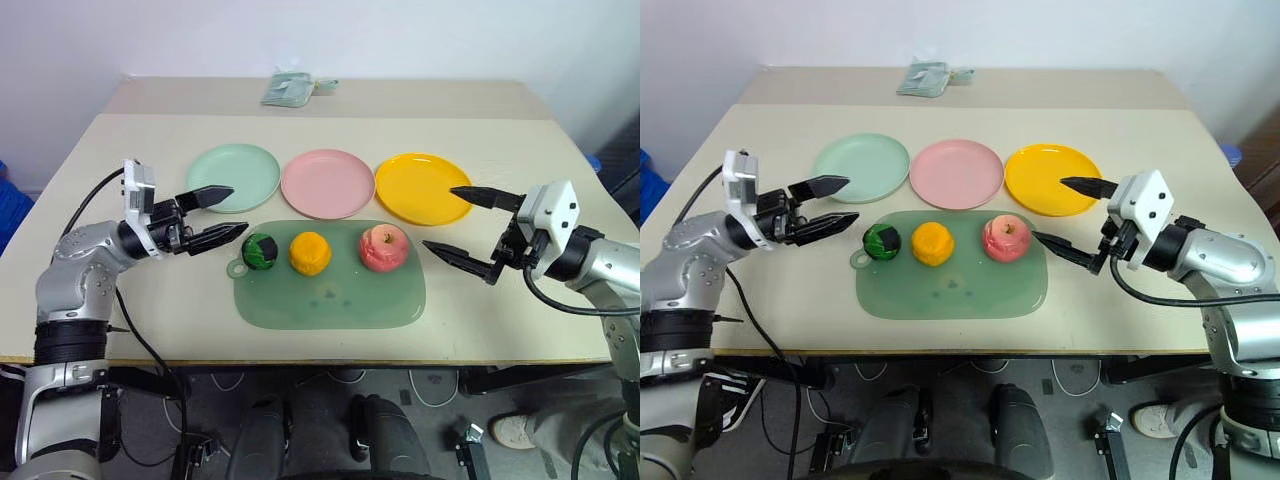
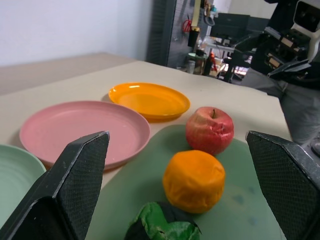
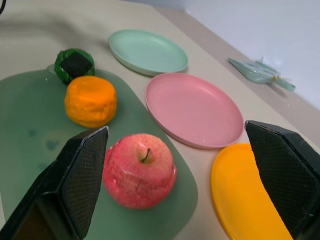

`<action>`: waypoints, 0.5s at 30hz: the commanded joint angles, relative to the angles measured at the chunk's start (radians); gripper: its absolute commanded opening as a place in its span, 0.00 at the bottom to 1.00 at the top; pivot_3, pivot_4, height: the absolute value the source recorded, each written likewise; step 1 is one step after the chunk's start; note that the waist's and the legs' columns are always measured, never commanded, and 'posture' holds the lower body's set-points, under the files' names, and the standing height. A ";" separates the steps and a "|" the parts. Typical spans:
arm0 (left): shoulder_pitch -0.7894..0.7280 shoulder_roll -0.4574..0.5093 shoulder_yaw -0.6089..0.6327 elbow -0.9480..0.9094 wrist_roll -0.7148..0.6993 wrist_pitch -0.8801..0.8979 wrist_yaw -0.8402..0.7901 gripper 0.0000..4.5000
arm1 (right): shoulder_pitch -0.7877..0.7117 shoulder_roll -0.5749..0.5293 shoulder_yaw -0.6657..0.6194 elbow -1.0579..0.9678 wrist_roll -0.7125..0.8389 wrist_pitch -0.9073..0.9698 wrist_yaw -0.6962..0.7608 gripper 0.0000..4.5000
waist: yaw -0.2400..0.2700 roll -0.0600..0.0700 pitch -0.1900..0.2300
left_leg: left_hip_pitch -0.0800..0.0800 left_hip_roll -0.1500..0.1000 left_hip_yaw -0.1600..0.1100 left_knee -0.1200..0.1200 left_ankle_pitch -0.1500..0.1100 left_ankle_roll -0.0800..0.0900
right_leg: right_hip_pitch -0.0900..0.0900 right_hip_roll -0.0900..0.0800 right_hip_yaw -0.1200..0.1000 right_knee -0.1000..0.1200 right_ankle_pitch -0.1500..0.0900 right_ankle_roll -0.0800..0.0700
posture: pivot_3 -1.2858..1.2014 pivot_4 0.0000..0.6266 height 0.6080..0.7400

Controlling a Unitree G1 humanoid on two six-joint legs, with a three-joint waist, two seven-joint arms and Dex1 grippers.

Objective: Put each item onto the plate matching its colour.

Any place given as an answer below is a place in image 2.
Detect dark grey slatted cabinet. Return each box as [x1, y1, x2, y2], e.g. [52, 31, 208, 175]
[145, 0, 178, 67]

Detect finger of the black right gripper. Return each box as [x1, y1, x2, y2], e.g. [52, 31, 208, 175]
[266, 58, 313, 78]
[233, 32, 266, 52]

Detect green object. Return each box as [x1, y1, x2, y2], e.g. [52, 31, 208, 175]
[124, 201, 203, 240]

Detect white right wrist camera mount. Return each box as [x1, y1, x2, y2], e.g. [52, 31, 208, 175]
[291, 0, 320, 64]

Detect orange plastic plate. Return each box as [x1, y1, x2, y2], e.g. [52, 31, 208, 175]
[108, 82, 191, 123]

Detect light green rubber mat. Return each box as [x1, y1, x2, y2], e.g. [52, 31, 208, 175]
[84, 124, 288, 240]

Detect black bottle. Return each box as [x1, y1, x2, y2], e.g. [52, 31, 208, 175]
[187, 25, 201, 49]

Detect grey cloth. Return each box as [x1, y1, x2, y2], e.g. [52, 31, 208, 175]
[241, 67, 320, 146]

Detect orange fruit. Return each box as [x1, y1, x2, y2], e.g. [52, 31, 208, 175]
[162, 149, 226, 215]

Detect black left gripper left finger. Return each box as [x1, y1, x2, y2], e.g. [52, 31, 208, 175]
[0, 130, 111, 240]

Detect light green plastic plate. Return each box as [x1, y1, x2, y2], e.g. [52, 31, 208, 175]
[0, 144, 47, 227]

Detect pink plastic plate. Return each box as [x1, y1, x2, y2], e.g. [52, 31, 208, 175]
[19, 100, 151, 172]

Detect black monitor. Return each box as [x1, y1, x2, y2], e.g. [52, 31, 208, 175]
[209, 12, 251, 39]

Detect red handled scissors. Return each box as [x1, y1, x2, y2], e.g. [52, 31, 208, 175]
[181, 15, 193, 33]

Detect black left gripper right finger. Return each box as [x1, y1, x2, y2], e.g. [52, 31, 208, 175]
[245, 130, 320, 240]

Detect red apple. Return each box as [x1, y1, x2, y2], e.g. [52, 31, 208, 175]
[185, 106, 235, 156]

